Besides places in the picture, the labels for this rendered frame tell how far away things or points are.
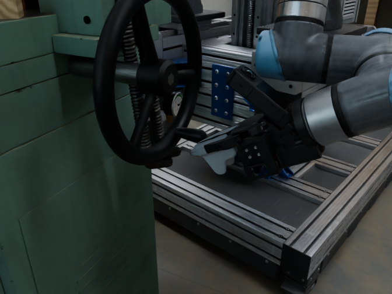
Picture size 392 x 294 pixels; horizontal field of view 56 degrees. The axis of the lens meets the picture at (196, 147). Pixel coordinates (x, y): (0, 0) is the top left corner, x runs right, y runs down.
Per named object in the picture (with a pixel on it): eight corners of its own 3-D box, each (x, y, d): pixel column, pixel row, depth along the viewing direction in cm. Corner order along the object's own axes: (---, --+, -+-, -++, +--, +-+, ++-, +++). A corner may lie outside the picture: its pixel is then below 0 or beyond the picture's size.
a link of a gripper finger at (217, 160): (196, 184, 63) (242, 171, 57) (180, 153, 62) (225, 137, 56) (204, 175, 65) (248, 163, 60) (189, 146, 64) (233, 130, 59)
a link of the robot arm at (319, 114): (326, 94, 46) (336, 77, 53) (293, 106, 49) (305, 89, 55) (349, 146, 47) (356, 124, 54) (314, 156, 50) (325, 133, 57)
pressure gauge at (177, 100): (172, 128, 91) (172, 96, 88) (160, 125, 93) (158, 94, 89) (185, 119, 96) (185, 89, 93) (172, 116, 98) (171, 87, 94)
